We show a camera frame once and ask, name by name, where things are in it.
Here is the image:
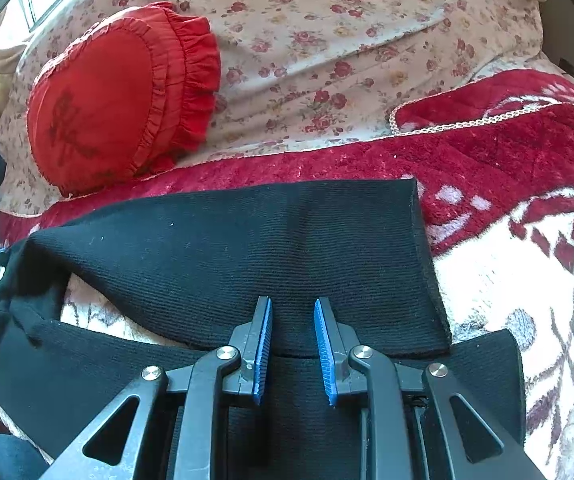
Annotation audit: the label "red and white plush blanket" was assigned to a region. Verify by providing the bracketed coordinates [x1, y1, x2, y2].
[0, 67, 574, 480]

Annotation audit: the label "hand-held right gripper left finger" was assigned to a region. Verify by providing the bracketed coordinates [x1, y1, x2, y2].
[39, 296, 274, 480]

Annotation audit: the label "black pants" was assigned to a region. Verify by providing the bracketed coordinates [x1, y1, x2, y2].
[0, 177, 527, 480]

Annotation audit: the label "person's leg in blue jeans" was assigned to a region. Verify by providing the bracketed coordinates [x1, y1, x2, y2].
[0, 432, 50, 480]

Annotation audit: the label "red heart-shaped ruffled pillow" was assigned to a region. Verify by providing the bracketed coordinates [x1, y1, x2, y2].
[26, 1, 222, 198]

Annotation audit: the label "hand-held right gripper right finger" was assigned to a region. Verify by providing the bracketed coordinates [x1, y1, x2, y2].
[314, 298, 548, 480]

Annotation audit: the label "floral bed sheet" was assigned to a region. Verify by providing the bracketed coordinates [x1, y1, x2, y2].
[0, 0, 558, 218]

